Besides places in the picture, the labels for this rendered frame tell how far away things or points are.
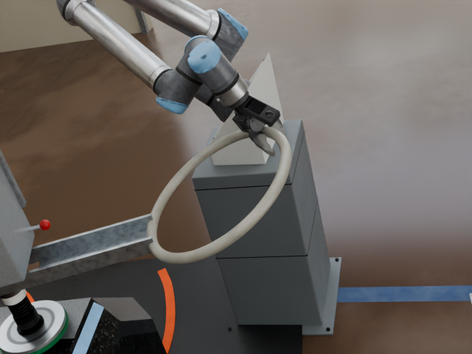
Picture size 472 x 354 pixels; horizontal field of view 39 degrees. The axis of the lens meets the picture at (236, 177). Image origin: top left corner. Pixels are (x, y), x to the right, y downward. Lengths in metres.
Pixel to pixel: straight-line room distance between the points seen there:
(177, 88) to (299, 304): 1.38
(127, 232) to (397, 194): 2.07
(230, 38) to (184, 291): 1.42
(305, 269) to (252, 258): 0.23
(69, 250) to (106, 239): 0.11
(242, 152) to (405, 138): 1.81
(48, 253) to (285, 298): 1.26
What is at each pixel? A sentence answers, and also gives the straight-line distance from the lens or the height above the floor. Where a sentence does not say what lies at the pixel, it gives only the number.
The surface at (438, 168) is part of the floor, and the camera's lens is 3.90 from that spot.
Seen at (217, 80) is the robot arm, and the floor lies 1.49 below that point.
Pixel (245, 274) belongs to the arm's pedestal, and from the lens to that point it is 2.89.
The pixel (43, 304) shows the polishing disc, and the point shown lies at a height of 0.91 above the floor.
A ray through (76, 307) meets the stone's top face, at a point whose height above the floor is 0.85.
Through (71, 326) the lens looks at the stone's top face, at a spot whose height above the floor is 0.85.
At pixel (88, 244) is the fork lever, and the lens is 2.00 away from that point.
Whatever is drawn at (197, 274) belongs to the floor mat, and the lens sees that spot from 3.46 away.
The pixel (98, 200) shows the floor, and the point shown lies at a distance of 4.36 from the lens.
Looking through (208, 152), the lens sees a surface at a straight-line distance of 2.02.
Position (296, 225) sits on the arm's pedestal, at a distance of 2.66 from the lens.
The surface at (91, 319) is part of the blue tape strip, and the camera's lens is 2.18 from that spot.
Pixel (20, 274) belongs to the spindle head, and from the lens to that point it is 1.88.
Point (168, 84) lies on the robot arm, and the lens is 1.92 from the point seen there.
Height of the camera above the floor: 2.22
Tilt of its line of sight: 32 degrees down
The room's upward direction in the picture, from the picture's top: 15 degrees counter-clockwise
